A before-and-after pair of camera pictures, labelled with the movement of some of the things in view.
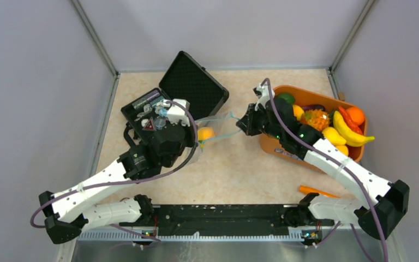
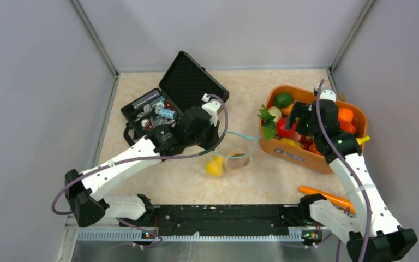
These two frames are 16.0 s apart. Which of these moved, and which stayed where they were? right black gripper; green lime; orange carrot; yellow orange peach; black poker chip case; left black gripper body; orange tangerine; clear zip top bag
Moved: right black gripper; clear zip top bag; left black gripper body; yellow orange peach; orange tangerine
Stayed: orange carrot; black poker chip case; green lime
